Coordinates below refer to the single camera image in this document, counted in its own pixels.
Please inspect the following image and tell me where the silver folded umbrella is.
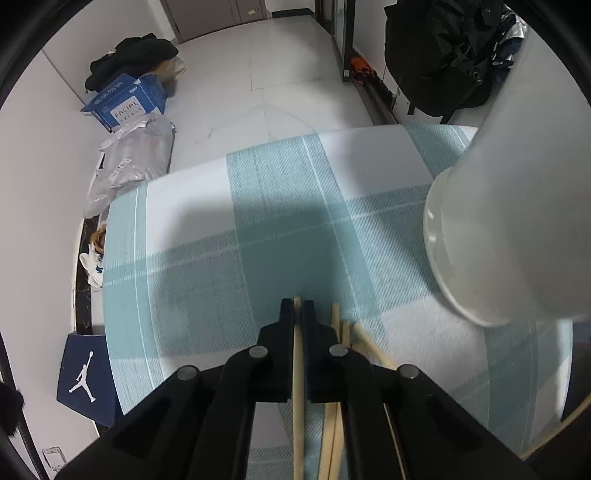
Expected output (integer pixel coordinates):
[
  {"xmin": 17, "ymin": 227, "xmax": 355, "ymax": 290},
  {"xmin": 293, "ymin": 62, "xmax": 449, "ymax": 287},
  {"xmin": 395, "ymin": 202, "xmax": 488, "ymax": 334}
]
[{"xmin": 492, "ymin": 11, "xmax": 528, "ymax": 85}]

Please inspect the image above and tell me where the black framed glass door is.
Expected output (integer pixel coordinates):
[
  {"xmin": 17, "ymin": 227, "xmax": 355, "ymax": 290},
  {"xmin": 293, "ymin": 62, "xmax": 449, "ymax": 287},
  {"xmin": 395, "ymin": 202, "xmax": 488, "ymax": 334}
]
[{"xmin": 314, "ymin": 0, "xmax": 356, "ymax": 82}]

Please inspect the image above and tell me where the tan boot left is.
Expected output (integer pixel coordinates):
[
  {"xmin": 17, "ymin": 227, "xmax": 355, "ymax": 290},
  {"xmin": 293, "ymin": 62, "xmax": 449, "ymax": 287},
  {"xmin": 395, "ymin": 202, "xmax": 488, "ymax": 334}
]
[{"xmin": 90, "ymin": 223, "xmax": 106, "ymax": 255}]

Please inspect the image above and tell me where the blue facial tissue box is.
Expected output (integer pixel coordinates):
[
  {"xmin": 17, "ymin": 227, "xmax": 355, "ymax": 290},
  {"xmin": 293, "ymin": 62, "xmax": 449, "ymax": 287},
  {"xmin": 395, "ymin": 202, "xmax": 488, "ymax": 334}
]
[{"xmin": 81, "ymin": 74, "xmax": 167, "ymax": 132}]

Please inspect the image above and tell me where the tan boot right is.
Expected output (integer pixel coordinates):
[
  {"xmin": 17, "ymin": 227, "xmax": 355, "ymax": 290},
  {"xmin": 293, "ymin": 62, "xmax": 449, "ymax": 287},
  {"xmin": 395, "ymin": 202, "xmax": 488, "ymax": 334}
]
[{"xmin": 79, "ymin": 251, "xmax": 103, "ymax": 289}]

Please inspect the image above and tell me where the wooden chopstick right pair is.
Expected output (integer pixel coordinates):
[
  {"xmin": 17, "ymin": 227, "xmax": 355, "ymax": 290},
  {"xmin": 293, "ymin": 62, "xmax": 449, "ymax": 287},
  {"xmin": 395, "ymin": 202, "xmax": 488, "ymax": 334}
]
[{"xmin": 328, "ymin": 320, "xmax": 351, "ymax": 412}]

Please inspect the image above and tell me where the grey plastic mailer bag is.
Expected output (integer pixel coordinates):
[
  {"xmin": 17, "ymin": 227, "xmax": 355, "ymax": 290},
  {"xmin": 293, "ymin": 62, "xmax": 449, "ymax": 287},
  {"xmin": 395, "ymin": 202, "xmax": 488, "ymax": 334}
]
[{"xmin": 84, "ymin": 113, "xmax": 175, "ymax": 218}]

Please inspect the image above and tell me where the teal plaid tablecloth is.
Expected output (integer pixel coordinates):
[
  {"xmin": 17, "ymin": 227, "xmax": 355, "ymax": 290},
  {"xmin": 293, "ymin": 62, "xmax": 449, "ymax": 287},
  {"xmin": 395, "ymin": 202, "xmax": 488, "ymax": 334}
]
[{"xmin": 103, "ymin": 125, "xmax": 573, "ymax": 452}]

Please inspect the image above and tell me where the grey entrance door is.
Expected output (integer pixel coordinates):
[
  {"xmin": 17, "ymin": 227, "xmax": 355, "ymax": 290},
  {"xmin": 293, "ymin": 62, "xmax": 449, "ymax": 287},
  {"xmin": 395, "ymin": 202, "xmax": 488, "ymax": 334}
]
[{"xmin": 161, "ymin": 0, "xmax": 269, "ymax": 43}]

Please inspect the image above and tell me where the navy jordan shoe box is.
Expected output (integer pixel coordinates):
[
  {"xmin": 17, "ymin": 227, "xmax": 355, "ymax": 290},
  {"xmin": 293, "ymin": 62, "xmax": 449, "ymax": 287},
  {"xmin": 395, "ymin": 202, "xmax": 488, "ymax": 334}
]
[{"xmin": 56, "ymin": 333, "xmax": 122, "ymax": 427}]

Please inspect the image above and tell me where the orange black tool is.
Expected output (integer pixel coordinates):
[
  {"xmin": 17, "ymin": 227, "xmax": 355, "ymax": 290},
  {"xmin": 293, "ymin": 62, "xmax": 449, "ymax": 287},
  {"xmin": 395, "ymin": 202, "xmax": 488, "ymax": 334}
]
[{"xmin": 351, "ymin": 56, "xmax": 376, "ymax": 84}]

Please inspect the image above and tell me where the white utensil holder cup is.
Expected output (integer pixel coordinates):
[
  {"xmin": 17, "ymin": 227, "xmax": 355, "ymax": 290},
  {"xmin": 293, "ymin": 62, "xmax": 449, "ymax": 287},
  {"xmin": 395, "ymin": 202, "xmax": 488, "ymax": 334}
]
[{"xmin": 424, "ymin": 32, "xmax": 590, "ymax": 326}]

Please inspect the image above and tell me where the black clothes pile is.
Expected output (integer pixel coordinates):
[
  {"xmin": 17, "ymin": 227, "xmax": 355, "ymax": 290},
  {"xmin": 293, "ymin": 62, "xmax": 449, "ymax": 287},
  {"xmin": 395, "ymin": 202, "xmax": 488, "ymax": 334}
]
[{"xmin": 84, "ymin": 33, "xmax": 178, "ymax": 92}]

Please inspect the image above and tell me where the tan boot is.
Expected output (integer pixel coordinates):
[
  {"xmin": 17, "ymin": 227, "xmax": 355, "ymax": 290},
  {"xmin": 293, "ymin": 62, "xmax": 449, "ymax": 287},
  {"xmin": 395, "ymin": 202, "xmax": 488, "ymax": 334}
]
[
  {"xmin": 79, "ymin": 251, "xmax": 103, "ymax": 289},
  {"xmin": 90, "ymin": 223, "xmax": 106, "ymax": 255}
]

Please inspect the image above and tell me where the black backpack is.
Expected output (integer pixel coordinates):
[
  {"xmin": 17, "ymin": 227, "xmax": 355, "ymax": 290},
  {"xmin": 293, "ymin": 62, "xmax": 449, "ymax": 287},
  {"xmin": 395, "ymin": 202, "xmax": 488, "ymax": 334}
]
[{"xmin": 385, "ymin": 0, "xmax": 516, "ymax": 120}]

